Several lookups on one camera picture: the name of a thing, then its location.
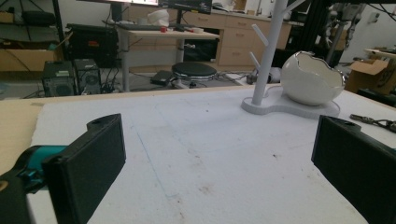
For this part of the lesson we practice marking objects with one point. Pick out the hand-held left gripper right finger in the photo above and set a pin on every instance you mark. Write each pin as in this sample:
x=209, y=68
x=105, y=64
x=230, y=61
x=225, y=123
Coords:
x=358, y=161

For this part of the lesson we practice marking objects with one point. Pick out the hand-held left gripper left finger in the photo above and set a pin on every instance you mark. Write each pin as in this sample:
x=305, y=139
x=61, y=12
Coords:
x=84, y=168

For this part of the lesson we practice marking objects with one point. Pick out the brown cardboard box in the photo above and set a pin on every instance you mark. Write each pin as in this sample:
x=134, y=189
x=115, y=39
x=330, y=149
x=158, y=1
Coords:
x=370, y=76

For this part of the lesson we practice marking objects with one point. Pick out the black computer tower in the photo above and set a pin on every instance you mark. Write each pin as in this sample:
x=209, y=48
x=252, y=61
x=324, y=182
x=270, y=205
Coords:
x=57, y=77
x=87, y=76

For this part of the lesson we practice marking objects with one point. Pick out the white eggshell-shaped ceramic bowl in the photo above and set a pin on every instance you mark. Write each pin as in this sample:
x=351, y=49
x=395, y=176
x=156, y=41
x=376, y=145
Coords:
x=308, y=82

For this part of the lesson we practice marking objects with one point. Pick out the white foam table mat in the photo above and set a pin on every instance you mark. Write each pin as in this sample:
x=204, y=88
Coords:
x=202, y=155

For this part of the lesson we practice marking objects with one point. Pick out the black power adapter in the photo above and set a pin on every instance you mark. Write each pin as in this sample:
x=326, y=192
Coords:
x=162, y=77

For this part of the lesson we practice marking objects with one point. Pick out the long cardboard box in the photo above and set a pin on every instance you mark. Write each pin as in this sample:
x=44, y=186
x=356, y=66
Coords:
x=26, y=57

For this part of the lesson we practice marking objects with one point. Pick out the black equipment case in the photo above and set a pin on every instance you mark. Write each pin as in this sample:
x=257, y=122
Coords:
x=90, y=43

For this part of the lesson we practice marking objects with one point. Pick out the white tree-shaped jewelry stand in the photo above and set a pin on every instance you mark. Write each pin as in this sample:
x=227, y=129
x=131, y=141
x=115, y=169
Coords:
x=274, y=65

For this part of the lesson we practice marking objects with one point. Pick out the round black stool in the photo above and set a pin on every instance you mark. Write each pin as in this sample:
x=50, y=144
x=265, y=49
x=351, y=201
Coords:
x=193, y=71

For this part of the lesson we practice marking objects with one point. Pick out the light wooden standing desk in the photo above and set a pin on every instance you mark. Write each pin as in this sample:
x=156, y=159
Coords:
x=162, y=37

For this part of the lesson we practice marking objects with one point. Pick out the red tape roll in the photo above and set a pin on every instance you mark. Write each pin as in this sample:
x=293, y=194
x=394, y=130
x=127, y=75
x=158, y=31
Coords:
x=163, y=29

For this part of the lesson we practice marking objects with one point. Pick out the white plastic bag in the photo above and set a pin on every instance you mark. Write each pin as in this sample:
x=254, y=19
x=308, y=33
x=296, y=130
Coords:
x=158, y=17

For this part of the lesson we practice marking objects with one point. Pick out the wooden drawer cabinet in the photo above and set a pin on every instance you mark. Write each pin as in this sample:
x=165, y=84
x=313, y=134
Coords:
x=239, y=37

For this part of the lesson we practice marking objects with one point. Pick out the computer monitor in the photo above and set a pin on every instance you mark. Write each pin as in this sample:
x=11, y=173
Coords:
x=185, y=5

